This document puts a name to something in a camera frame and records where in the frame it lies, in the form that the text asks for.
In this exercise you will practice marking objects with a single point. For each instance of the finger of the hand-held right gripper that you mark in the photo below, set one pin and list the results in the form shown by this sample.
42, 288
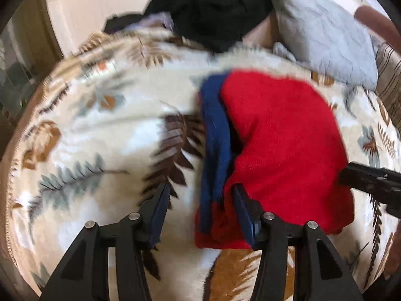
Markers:
369, 178

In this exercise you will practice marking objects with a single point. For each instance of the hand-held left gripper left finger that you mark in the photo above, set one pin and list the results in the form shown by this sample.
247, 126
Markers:
158, 219

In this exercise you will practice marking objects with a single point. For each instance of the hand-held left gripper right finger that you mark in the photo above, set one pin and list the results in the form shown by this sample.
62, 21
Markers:
246, 219

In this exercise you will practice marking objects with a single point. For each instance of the red and blue sweater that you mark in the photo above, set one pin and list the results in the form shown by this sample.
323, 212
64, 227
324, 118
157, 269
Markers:
275, 131

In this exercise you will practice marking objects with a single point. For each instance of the brown striped pillow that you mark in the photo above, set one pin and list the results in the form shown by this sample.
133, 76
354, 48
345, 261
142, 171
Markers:
390, 78

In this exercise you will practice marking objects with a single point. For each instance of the leaf print fleece blanket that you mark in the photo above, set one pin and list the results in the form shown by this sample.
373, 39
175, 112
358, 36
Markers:
109, 125

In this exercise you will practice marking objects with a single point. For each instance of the grey pillow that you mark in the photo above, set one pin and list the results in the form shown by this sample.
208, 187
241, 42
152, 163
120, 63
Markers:
325, 28

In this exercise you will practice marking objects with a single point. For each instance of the reddish brown cushion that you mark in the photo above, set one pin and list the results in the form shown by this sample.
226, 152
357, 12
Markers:
372, 15

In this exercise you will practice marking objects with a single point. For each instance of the pink cloth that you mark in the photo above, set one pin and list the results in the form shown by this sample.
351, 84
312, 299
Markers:
261, 34

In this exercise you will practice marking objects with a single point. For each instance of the light purple cloth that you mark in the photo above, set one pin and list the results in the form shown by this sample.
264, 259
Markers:
156, 20

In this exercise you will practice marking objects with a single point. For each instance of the dark leafy pattern panel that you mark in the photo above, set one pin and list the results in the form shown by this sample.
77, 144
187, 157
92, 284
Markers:
15, 78

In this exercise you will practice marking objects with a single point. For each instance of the black cloth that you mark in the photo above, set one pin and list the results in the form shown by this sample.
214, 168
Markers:
213, 9

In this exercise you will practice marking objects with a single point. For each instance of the brown wooden furniture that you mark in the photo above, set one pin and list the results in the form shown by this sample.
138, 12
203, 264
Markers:
34, 28

